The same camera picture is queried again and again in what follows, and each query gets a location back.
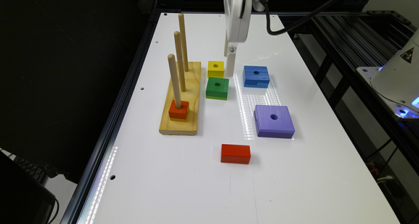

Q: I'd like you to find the yellow block under green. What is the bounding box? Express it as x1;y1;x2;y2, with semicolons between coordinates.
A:
206;96;227;100

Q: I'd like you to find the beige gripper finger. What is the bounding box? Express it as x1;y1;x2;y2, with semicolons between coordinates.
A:
224;31;228;57
225;44;236;77

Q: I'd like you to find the yellow square block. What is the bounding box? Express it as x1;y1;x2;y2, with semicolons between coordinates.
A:
208;61;225;79

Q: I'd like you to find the black keyboard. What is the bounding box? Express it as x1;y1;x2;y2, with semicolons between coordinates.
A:
13;157;46;185

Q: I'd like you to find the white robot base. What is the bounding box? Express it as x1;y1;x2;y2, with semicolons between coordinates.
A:
357;32;418;120

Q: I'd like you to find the red rectangular block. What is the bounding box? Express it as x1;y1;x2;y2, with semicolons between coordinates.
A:
221;144;251;164

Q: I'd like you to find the red block on peg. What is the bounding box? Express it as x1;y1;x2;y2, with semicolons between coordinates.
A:
168;100;189;119

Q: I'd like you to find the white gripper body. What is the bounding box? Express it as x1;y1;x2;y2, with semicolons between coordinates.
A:
224;0;252;43

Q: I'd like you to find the wooden peg base board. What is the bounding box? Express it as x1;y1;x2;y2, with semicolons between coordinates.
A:
158;61;202;136

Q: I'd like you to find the front wooden peg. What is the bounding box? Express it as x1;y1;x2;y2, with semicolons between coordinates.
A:
168;54;182;109

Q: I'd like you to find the green square block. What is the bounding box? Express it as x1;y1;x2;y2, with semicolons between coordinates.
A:
206;77;229;98

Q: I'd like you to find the black aluminium frame rack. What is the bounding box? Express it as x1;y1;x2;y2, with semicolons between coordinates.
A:
289;12;418;170

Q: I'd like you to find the purple square block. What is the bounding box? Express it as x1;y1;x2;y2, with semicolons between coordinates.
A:
254;105;295;139

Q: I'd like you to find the middle wooden peg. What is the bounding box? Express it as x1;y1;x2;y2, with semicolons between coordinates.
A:
174;31;186;92

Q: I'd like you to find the yellow block under red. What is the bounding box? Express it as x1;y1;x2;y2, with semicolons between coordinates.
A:
170;117;188;122

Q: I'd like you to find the blue square block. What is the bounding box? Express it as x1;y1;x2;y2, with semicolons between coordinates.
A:
243;65;270;88

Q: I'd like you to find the dark monitor corner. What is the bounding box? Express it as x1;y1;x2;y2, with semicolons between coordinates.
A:
1;153;55;224

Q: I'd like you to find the rear wooden peg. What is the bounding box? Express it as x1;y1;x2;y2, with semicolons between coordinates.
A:
178;13;189;72

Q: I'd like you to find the wooden peg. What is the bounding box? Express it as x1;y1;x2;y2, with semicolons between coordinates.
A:
174;31;186;92
178;13;189;72
168;54;182;109

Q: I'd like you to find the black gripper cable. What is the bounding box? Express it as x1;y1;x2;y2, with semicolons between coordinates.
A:
240;0;353;37

